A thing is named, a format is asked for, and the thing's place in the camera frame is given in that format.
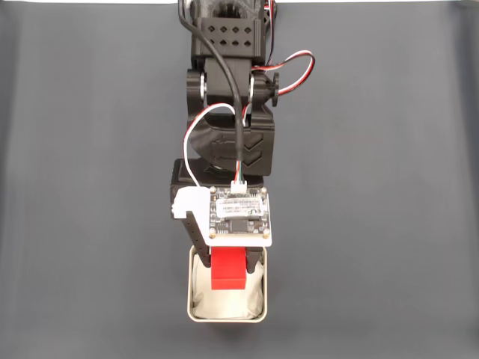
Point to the red cube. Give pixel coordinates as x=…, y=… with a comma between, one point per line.
x=228, y=269

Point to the square metal box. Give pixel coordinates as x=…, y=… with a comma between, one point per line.
x=189, y=299

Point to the white cloth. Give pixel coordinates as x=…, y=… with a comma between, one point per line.
x=224, y=304

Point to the dark grey mat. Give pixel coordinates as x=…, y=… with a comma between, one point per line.
x=374, y=187

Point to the white camera circuit board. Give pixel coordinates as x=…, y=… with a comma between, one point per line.
x=239, y=213

